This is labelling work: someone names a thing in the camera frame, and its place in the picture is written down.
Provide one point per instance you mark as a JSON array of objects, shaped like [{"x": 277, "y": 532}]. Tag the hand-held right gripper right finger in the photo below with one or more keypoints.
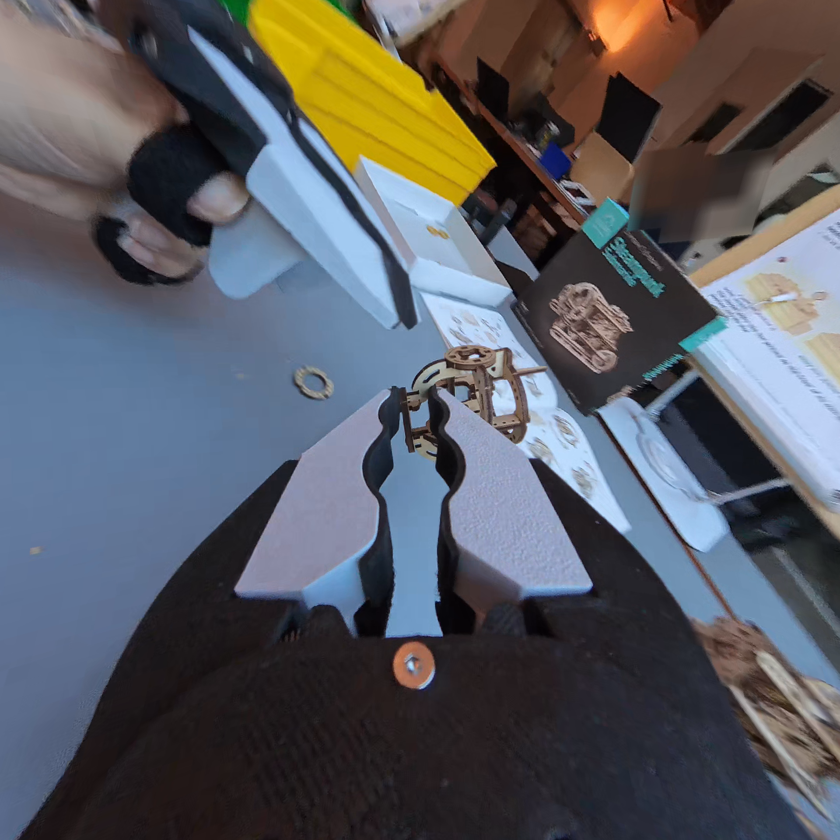
[{"x": 512, "y": 525}]

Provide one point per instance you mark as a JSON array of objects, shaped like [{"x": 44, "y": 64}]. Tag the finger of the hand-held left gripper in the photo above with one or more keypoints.
[{"x": 321, "y": 223}]

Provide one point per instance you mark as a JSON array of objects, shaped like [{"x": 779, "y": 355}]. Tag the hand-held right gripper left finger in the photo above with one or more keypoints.
[{"x": 315, "y": 525}]

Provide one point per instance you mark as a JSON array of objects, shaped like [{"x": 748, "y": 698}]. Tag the round wooden model assembly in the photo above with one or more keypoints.
[{"x": 489, "y": 374}]

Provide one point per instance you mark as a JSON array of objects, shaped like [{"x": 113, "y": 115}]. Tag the white parts diagram sheet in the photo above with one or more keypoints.
[{"x": 558, "y": 426}]

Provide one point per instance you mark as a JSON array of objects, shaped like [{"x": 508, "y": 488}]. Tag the black model kit box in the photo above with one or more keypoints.
[{"x": 656, "y": 315}]

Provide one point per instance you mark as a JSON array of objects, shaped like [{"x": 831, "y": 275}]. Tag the finished wooden gear model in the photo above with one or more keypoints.
[{"x": 768, "y": 702}]

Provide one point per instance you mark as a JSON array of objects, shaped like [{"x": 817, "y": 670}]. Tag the person's left hand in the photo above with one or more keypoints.
[{"x": 65, "y": 118}]

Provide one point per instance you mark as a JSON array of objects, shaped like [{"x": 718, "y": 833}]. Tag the white box lid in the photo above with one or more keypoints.
[{"x": 400, "y": 197}]

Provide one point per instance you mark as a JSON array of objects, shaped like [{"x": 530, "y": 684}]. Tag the green plastic bins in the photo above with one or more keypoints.
[{"x": 236, "y": 10}]

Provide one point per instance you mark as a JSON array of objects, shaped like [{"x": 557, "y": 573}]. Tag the nested yellow plastic bins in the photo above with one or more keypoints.
[{"x": 374, "y": 98}]

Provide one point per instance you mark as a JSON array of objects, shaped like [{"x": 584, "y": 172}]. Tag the white stand base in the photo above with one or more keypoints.
[{"x": 676, "y": 485}]

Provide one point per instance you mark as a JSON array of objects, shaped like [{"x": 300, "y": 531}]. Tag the black computer monitor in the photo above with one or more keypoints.
[
  {"x": 630, "y": 115},
  {"x": 493, "y": 88}
]

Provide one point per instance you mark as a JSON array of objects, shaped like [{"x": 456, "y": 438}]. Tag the blue plastic bin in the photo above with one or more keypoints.
[{"x": 556, "y": 161}]

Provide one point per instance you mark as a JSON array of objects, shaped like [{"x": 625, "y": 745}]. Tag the tan cardboard box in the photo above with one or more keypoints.
[{"x": 600, "y": 167}]

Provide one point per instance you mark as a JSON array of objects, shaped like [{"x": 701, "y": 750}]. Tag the open instruction manual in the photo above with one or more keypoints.
[{"x": 774, "y": 367}]

